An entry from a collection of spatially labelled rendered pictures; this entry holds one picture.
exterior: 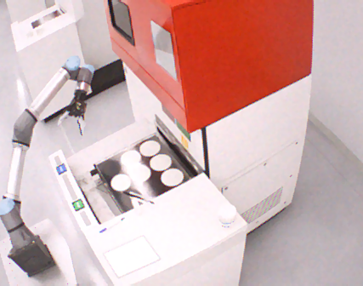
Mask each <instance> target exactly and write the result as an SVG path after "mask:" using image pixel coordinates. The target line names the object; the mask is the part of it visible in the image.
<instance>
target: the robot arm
mask: <svg viewBox="0 0 363 286"><path fill-rule="evenodd" d="M80 62H81V61H80V59H79V57H77V56H76V55H72V56H71V57H69V58H68V59H67V61H66V62H65V63H63V65H62V67H61V68H60V69H59V70H58V72H57V73H56V74H55V75H54V76H53V77H52V78H51V80H50V81H49V82H48V83H47V84H46V86H45V88H44V89H43V90H42V91H41V93H40V94H39V95H38V97H37V98H36V99H35V100H34V101H33V102H32V104H31V105H30V106H29V107H27V108H26V109H25V110H24V111H23V112H22V113H21V114H20V116H19V117H18V119H16V122H15V123H14V133H13V138H12V145H13V150H12V156H11V160H10V165H9V176H8V181H7V188H6V192H5V193H4V194H3V200H2V201H1V202H0V218H1V221H2V222H3V224H4V226H5V229H6V230H7V232H8V234H9V237H10V241H11V243H12V246H13V248H14V250H17V249H21V248H23V247H25V246H27V244H28V245H29V243H32V242H33V241H35V239H36V237H35V236H34V233H32V232H31V231H30V229H29V228H27V226H26V224H25V222H24V221H23V220H22V217H21V216H20V207H21V200H20V185H21V181H22V179H21V177H22V173H23V168H24V162H25V157H26V151H27V150H29V149H30V144H31V137H32V136H33V128H34V127H35V125H36V124H37V121H38V118H39V116H40V115H41V114H42V112H43V110H44V109H45V108H46V106H47V105H48V104H49V103H50V102H51V100H52V99H53V97H54V96H56V95H57V93H58V92H59V91H60V88H61V87H62V86H64V84H65V83H66V82H67V80H68V79H70V80H73V81H75V82H77V85H76V88H75V91H74V95H75V96H74V97H73V99H72V100H71V103H70V104H69V105H68V106H67V107H66V108H65V109H64V111H63V112H62V114H61V116H60V120H59V121H58V124H57V126H59V125H60V124H61V123H62V122H63V121H64V120H65V119H66V118H68V116H71V117H72V116H73V117H78V116H79V118H78V120H77V123H78V124H79V129H80V131H81V136H83V135H84V128H85V127H86V122H84V116H83V115H84V110H85V109H86V108H85V107H86V105H87V103H85V102H84V98H86V96H87V93H88V91H89V90H88V88H89V84H90V83H91V80H92V78H93V76H94V66H92V65H87V64H85V65H83V66H82V67H79V66H80ZM83 103H84V104H83Z"/></svg>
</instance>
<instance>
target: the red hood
mask: <svg viewBox="0 0 363 286"><path fill-rule="evenodd" d="M103 1H104V7H105V15H106V19H107V24H108V28H109V30H108V31H109V33H110V35H109V36H110V38H111V47H112V51H113V52H115V53H116V55H117V56H118V57H119V58H120V59H121V60H122V62H123V63H124V64H126V65H127V67H128V68H129V69H130V70H131V72H133V73H134V74H135V75H136V76H137V77H138V79H139V80H140V81H141V82H143V84H144V85H145V86H146V88H147V89H148V90H149V91H150V92H151V93H152V94H153V95H154V96H155V97H156V98H157V99H158V100H159V101H160V102H161V103H162V104H163V105H164V106H165V107H166V109H167V110H169V111H170V112H171V113H172V114H173V116H174V118H175V119H176V120H177V121H178V122H179V123H180V124H181V125H182V127H183V128H184V129H185V130H186V131H187V132H188V133H189V134H191V133H193V132H195V131H197V130H198V129H201V128H203V127H205V126H207V125H208V124H210V123H213V122H215V121H217V120H219V119H220V118H222V117H225V116H227V115H229V114H231V113H232V112H234V111H236V110H240V109H241V108H243V107H244V106H247V105H249V104H250V103H253V102H255V101H256V100H259V99H262V98H263V97H265V96H266V95H269V94H272V93H273V92H275V91H277V90H278V89H282V88H284V87H286V86H287V85H288V84H291V83H295V82H296V81H297V80H299V79H302V78H303V77H306V76H307V75H309V74H311V72H312V70H311V68H312V59H313V58H312V56H313V54H312V53H313V50H312V49H313V35H314V34H313V32H314V31H313V29H314V27H313V26H314V22H313V20H314V0H103Z"/></svg>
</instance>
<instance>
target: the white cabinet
mask: <svg viewBox="0 0 363 286"><path fill-rule="evenodd" d="M245 242H246V239H245V240H243V241H241V242H240V243H239V244H237V245H236V246H235V247H232V248H230V249H229V250H227V251H226V252H224V253H222V254H220V255H219V256H218V257H214V258H213V259H211V260H210V261H208V262H206V263H205V264H202V265H200V266H199V267H197V268H195V269H193V270H191V271H190V272H186V273H185V274H183V275H181V276H178V277H176V278H175V279H172V280H171V281H168V282H166V283H164V284H162V285H161V286H239V279H240V274H241V263H242V261H243V253H244V248H245Z"/></svg>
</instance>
